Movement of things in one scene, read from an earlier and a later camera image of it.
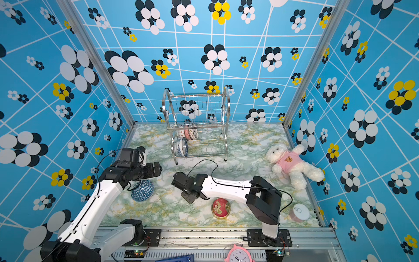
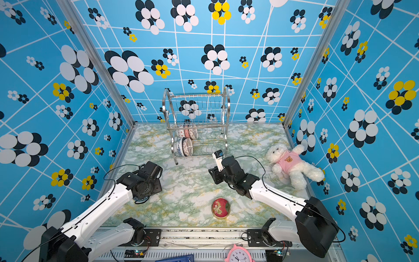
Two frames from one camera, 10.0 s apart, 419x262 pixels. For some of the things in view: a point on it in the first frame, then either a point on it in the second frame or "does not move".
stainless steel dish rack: x=199 y=123 does not move
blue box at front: x=186 y=258 does not move
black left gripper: x=151 y=172 -> x=159 y=188
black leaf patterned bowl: x=187 y=135 does not move
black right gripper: x=189 y=200 -> x=216 y=175
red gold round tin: x=221 y=208 does not move
